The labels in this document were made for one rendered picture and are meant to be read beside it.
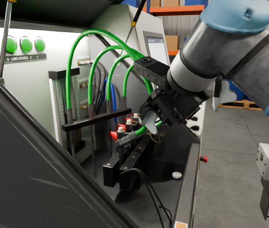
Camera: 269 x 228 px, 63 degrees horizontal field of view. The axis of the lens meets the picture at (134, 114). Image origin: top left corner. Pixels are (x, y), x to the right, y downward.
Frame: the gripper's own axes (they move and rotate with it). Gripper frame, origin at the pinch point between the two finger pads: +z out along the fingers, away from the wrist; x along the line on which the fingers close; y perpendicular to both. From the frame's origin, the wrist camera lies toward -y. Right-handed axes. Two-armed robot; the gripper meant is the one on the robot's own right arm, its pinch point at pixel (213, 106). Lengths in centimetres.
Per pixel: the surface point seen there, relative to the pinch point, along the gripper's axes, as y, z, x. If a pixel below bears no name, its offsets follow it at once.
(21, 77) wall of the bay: -57, -7, -11
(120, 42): -24.0, -17.6, -11.2
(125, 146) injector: -27.0, 16.6, -0.8
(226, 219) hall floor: 23, 121, 98
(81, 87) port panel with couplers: -56, 2, 20
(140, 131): -17.6, 4.5, -13.9
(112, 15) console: -46, -29, 35
